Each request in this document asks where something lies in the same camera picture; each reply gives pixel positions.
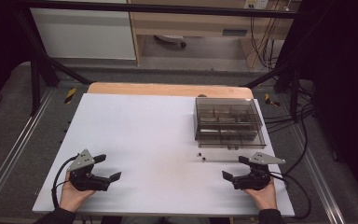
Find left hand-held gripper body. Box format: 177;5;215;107
67;148;112;192

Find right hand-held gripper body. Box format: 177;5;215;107
232;151;286;191

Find person's right hand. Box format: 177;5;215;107
243;176;278;211

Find person's left hand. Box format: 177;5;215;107
58;172;96;213

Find smoky transparent organizer box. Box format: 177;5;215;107
194;96;268;151

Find white table board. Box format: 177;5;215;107
32;92;296;217

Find yellow black floor tape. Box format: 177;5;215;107
63;87;77;105
263;92;282;107

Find wooden table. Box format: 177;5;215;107
86;81;255;100

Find black curtain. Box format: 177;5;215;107
0;0;35;116
279;0;358;203

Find white cabinet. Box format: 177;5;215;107
29;0;137;61

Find office chair base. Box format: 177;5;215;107
153;34;187;49

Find light wooden desk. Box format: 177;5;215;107
126;0;303;67

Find white power strip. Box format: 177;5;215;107
243;0;270;10

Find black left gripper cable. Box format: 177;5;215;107
50;155;79;210

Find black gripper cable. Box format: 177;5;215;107
50;155;79;210
268;171;312;220

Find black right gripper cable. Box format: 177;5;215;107
268;171;312;220

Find black floor cables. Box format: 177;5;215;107
263;87;316;175

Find aluminium floor rail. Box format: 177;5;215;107
291;123;347;224
0;89;54;214

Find hanging cable bundle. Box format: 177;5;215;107
249;0;293;71

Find black metal frame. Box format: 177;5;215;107
13;0;316;123

